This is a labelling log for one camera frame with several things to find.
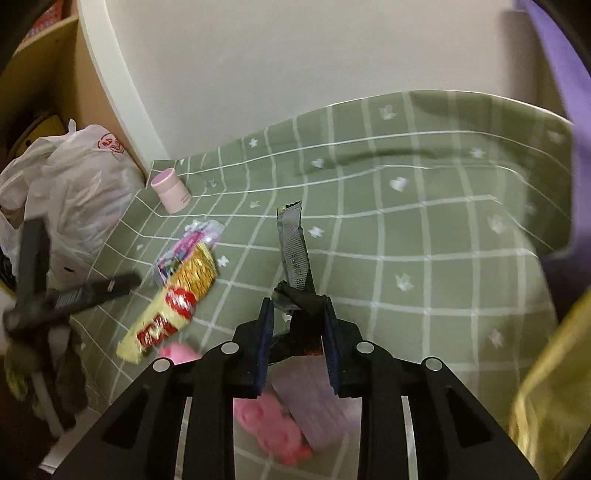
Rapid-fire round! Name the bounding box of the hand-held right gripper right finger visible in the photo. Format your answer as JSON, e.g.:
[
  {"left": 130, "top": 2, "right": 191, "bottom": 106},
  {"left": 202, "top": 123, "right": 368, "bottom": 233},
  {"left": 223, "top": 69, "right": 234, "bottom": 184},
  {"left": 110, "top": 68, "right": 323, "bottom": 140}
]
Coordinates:
[{"left": 323, "top": 298, "right": 540, "bottom": 480}]

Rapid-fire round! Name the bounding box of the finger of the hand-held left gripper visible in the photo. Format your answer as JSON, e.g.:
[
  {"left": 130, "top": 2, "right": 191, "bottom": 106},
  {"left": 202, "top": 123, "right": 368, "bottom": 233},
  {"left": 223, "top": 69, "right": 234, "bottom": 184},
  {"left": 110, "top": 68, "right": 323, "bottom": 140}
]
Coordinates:
[{"left": 48, "top": 273, "right": 142, "bottom": 318}]

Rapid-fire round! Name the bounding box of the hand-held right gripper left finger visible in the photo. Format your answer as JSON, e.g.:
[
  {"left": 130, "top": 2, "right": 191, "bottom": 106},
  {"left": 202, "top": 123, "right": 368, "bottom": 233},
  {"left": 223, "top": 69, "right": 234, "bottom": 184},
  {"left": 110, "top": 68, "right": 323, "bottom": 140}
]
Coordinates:
[{"left": 54, "top": 298, "right": 278, "bottom": 480}]

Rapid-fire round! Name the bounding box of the white plastic bag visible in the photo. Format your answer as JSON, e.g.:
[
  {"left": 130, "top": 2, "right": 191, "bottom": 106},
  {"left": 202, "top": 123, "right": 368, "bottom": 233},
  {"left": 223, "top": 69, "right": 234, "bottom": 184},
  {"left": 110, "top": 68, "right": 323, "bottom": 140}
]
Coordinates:
[{"left": 0, "top": 119, "right": 147, "bottom": 287}]

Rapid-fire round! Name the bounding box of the grey and black wrapper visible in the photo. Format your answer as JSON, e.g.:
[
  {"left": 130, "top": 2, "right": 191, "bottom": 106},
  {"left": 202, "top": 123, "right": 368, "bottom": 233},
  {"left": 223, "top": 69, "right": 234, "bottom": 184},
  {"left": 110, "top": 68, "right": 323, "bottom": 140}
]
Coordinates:
[{"left": 271, "top": 200, "right": 331, "bottom": 365}]

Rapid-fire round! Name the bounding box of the pale pink ribbed packet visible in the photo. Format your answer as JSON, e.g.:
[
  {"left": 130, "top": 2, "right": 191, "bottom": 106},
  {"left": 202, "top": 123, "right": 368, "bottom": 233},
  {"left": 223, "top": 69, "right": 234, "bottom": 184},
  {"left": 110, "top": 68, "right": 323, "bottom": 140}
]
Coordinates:
[{"left": 270, "top": 355, "right": 361, "bottom": 450}]

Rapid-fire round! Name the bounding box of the gold and yellow snack packet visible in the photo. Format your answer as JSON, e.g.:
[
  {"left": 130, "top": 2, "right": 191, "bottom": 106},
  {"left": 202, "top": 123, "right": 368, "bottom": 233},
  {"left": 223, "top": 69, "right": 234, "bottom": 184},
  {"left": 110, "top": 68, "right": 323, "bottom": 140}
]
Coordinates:
[{"left": 115, "top": 244, "right": 218, "bottom": 365}]

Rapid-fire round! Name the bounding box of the pink plush toy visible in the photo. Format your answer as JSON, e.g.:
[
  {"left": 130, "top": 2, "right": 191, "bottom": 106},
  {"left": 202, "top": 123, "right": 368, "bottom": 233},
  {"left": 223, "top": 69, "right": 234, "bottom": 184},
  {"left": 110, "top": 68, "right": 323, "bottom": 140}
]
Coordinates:
[{"left": 159, "top": 342, "right": 315, "bottom": 466}]

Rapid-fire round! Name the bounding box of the colourful cartoon snack wrapper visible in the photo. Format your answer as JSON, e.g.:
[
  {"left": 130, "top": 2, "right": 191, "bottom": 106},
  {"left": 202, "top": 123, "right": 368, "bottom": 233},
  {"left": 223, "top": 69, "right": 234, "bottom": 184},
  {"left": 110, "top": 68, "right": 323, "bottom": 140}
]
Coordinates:
[{"left": 154, "top": 220, "right": 226, "bottom": 288}]

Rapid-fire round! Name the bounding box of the dark olive cloth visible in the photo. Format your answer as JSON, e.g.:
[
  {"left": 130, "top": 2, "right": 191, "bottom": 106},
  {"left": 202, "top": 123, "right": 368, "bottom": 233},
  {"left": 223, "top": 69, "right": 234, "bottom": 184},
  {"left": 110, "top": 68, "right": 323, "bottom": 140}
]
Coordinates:
[{"left": 4, "top": 323, "right": 89, "bottom": 431}]

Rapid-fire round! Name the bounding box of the pink jar with lid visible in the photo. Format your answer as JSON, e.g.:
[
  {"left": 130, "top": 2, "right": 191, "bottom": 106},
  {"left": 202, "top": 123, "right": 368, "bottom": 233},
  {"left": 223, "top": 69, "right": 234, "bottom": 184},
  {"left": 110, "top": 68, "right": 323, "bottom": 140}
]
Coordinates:
[{"left": 150, "top": 167, "right": 192, "bottom": 214}]

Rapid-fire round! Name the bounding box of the yellow object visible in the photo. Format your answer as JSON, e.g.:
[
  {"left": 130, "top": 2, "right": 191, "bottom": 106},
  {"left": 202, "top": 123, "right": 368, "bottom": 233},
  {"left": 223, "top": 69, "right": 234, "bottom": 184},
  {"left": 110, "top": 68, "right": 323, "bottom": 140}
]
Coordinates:
[{"left": 8, "top": 113, "right": 66, "bottom": 154}]

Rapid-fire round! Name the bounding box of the green checked tablecloth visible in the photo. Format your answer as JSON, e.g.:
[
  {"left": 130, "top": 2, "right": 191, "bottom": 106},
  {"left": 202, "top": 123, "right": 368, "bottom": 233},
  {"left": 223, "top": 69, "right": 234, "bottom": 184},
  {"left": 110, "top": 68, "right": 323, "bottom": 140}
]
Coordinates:
[{"left": 90, "top": 90, "right": 578, "bottom": 480}]

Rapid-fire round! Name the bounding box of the wooden shelf unit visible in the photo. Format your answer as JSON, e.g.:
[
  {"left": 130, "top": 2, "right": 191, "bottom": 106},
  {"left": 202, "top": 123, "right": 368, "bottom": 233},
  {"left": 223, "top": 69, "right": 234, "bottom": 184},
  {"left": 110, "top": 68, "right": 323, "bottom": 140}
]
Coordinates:
[{"left": 0, "top": 0, "right": 155, "bottom": 185}]

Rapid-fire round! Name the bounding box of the yellow-green plastic bag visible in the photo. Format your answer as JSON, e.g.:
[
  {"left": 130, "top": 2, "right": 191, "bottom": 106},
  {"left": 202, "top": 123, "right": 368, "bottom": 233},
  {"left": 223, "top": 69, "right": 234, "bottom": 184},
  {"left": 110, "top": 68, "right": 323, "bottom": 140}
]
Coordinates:
[{"left": 508, "top": 295, "right": 591, "bottom": 469}]

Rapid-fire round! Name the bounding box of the red box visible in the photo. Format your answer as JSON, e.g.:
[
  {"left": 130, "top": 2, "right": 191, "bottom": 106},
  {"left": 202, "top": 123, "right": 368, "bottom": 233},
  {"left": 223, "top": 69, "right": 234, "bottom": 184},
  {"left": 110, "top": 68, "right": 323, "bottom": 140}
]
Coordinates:
[{"left": 27, "top": 0, "right": 66, "bottom": 34}]

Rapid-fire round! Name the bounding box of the purple cloth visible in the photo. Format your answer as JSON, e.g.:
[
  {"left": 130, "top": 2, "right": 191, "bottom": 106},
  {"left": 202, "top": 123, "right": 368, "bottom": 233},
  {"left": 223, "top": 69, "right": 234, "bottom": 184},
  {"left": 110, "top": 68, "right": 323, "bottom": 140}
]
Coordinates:
[{"left": 515, "top": 0, "right": 591, "bottom": 324}]

